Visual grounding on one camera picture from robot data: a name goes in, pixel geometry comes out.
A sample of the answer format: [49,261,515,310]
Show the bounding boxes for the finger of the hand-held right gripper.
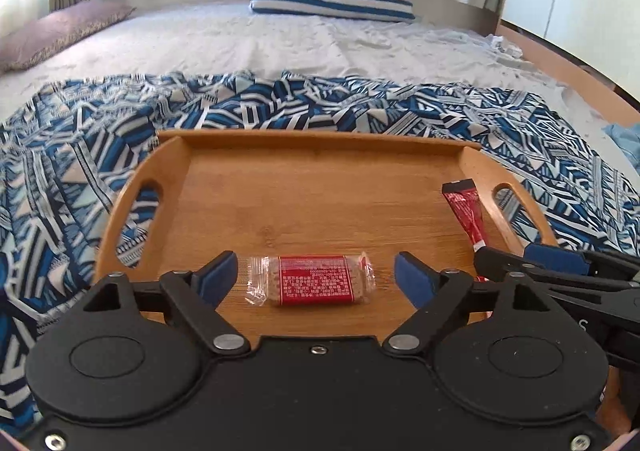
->
[524,242,640,278]
[472,247,640,293]

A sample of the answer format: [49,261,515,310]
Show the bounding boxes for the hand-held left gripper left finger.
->
[80,251,252,358]

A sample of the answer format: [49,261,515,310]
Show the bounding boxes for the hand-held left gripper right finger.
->
[382,251,554,358]

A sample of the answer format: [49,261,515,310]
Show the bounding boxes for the red stick packet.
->
[441,179,490,283]

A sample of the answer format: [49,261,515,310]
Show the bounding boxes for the red snack packet clear wrapper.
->
[245,253,377,308]

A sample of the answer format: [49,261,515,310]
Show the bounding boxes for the wooden tray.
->
[95,128,558,352]

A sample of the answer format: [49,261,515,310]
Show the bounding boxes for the light blue cloth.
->
[602,123,640,164]

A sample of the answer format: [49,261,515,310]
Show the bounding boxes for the blue white patterned blanket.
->
[0,71,640,432]

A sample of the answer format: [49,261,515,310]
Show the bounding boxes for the white crumpled cloth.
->
[487,33,523,60]

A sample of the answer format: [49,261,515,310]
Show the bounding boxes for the blue white striped pillow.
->
[248,0,416,24]

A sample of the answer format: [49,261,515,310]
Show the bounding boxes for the mauve pillow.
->
[0,0,137,74]

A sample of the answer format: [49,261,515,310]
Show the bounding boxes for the wooden bed frame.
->
[492,23,640,126]

